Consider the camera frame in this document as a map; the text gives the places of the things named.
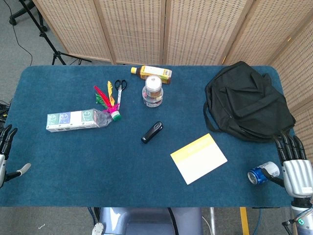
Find blue drink can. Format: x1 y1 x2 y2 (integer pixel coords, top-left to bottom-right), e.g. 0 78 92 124
247 161 281 185

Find yellow-capped tea bottle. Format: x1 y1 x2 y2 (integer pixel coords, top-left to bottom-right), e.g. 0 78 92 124
130 65 173 85

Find black tripod stand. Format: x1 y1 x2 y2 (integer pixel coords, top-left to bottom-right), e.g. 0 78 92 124
19 0 92 66

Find black floor cable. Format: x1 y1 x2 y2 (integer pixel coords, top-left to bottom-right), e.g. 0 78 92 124
3 0 33 69

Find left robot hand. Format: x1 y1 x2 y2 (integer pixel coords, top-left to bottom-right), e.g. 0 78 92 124
0 124 32 188

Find black-handled scissors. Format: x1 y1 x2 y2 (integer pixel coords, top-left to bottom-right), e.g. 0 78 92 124
114 79 128 110

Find colourful feather shuttlecock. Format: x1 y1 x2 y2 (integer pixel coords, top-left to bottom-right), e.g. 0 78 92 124
93 80 121 122

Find tissue pack with green faces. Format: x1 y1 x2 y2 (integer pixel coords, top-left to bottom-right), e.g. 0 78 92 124
45 108 113 133

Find clear plastic snack jar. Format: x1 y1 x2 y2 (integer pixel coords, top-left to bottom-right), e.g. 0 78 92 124
141 75 164 108

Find black stapler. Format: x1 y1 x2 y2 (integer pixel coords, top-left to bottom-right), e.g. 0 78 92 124
140 121 164 144

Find yellow and white notepad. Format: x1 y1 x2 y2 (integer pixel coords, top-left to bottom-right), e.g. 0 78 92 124
170 133 228 186

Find black fabric bag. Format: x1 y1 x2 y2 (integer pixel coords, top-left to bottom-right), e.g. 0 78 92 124
203 61 297 143

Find woven folding screen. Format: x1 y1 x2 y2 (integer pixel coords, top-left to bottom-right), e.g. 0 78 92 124
32 0 313 164

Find black office chair base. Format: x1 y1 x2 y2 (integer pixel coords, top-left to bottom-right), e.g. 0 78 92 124
9 4 48 32

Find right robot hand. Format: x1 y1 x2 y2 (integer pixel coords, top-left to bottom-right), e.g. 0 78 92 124
261 131 313 198

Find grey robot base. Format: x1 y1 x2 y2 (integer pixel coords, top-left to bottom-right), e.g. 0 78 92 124
90 207 203 235

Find blue table mat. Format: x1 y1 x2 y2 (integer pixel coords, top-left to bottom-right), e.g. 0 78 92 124
0 64 295 208

